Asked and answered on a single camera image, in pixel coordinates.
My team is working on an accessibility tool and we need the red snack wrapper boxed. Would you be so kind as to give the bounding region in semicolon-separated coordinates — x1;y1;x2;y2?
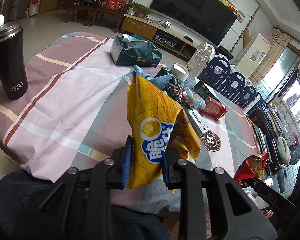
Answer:
234;153;269;182

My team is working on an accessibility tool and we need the yellow snack bag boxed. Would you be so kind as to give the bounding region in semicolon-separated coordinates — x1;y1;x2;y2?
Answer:
127;76;200;189

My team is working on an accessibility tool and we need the ointment carton box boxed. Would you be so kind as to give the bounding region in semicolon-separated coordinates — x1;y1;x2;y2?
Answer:
184;107;209;137

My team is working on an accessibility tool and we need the red cigarette box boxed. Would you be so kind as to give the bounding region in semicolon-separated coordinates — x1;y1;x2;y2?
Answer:
198;96;228;121

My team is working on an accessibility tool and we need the green wafer snack bag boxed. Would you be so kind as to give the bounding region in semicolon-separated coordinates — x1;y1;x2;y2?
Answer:
154;67;194;109

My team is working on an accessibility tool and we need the dark green sachet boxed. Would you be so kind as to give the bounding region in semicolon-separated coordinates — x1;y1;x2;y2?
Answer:
193;81;219;101

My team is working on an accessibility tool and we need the white blue paper cup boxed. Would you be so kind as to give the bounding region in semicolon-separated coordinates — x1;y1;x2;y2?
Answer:
171;63;189;82

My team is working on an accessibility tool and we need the clear blue candy wrapper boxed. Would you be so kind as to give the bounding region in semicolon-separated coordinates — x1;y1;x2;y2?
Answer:
183;76;206;110

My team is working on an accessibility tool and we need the grey green cushion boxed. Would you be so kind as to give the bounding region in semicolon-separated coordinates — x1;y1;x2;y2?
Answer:
276;137;291;166

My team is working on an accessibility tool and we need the plaid tablecloth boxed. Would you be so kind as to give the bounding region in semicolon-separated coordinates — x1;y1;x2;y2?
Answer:
0;31;262;215

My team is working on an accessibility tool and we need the stack of books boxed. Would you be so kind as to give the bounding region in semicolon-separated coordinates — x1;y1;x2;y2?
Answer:
248;102;286;168

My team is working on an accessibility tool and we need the green tissue pack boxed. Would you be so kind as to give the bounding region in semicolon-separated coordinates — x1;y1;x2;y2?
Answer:
110;34;162;68

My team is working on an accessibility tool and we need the blue white baby fence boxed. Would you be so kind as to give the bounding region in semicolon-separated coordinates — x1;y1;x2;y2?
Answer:
187;42;268;113

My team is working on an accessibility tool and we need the person's dark trouser leg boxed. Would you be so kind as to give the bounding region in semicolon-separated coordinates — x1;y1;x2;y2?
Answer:
0;168;171;239

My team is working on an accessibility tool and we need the wooden tv cabinet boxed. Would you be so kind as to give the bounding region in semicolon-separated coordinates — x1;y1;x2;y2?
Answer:
121;14;198;62

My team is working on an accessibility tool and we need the black laptop monitor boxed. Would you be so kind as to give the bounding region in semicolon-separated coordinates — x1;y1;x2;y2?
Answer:
215;46;234;60

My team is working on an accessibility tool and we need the white air conditioner tower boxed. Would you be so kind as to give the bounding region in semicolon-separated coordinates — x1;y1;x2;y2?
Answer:
234;33;271;78

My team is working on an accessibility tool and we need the potted green plant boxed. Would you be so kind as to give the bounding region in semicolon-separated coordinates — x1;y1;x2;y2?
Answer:
129;2;151;18

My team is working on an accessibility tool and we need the red gift box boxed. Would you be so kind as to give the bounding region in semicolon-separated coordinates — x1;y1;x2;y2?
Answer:
106;0;127;12

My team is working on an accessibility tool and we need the beige curtain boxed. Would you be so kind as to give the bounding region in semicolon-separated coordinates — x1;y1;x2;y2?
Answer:
249;28;291;86

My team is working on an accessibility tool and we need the black television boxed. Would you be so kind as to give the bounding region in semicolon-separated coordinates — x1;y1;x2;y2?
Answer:
150;0;237;45

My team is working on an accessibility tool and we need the black thermos cup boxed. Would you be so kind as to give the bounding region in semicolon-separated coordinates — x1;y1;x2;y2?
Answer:
0;14;28;100

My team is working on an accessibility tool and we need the wooden armchair left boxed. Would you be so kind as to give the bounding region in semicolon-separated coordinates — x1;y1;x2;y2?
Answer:
65;0;111;27

